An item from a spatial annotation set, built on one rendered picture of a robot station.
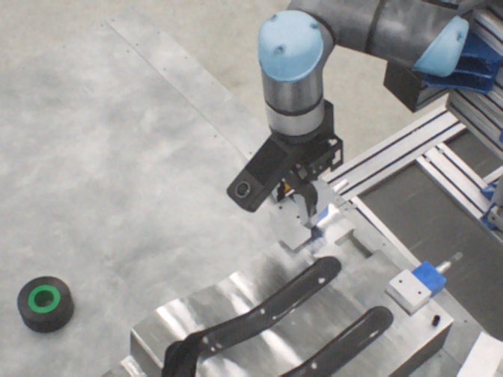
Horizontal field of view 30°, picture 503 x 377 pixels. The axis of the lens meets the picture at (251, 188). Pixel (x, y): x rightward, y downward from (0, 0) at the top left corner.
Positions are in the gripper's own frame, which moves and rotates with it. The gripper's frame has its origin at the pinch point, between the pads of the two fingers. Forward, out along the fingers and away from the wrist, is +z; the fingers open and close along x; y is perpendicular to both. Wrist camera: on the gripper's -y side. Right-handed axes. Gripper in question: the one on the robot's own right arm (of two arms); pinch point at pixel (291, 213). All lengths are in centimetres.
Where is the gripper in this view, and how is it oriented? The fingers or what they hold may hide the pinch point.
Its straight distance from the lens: 136.6
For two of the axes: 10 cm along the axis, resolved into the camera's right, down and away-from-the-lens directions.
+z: 0.9, 5.9, 8.0
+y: 7.7, -5.6, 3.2
